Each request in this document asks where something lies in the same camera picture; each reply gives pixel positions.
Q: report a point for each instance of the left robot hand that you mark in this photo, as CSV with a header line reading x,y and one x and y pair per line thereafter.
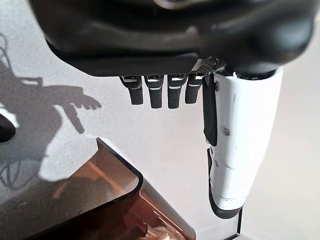
x,y
150,37

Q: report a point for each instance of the brown glossy stool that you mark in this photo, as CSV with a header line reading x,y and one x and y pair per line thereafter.
x,y
112,200

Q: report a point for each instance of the left robot leg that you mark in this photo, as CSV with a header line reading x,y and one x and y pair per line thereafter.
x,y
6,128

